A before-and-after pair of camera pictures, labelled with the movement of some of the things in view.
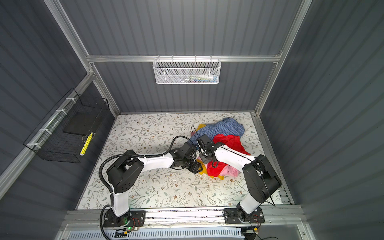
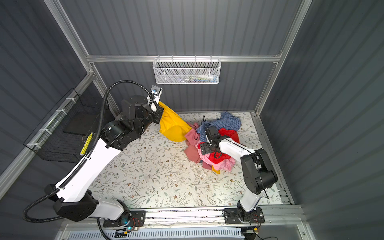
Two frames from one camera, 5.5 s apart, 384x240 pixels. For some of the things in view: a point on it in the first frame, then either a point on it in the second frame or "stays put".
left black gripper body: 192,166 to 152,116
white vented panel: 196,234 stays put
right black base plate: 230,216 stays put
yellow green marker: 86,142 stays put
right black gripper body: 203,157 to 208,147
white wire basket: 186,71 stays put
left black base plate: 132,218 stays put
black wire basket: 61,136 stays put
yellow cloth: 204,171 to 172,125
